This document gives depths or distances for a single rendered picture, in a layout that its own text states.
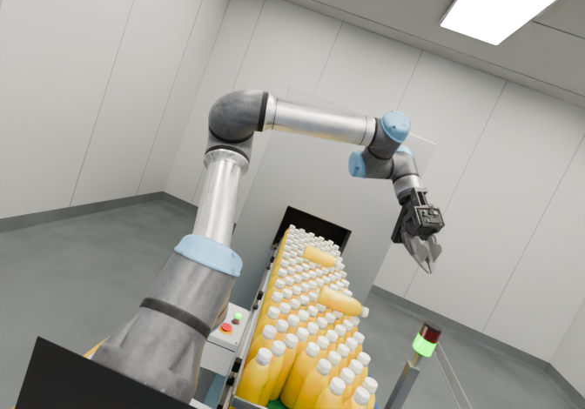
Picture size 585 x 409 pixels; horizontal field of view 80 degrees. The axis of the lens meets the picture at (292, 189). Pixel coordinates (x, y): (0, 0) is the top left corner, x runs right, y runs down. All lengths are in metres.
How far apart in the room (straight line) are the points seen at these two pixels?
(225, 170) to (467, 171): 4.64
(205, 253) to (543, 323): 5.74
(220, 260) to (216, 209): 0.23
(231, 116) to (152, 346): 0.51
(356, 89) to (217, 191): 4.42
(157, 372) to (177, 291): 0.11
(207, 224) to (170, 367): 0.33
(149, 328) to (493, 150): 5.11
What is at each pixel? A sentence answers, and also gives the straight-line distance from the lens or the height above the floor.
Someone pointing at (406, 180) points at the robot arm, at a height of 1.68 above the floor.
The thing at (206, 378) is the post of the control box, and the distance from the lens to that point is 1.22.
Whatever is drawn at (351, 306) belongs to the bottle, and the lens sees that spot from 1.45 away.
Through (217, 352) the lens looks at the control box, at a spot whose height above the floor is 1.06.
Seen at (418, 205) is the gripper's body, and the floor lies 1.63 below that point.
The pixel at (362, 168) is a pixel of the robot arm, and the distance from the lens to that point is 0.96.
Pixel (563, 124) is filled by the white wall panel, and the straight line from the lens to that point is 5.74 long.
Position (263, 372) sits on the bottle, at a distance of 1.06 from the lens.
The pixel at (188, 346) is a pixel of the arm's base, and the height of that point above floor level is 1.35.
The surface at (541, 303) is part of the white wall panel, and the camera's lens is 5.99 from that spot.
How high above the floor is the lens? 1.67
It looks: 8 degrees down
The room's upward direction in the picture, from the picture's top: 22 degrees clockwise
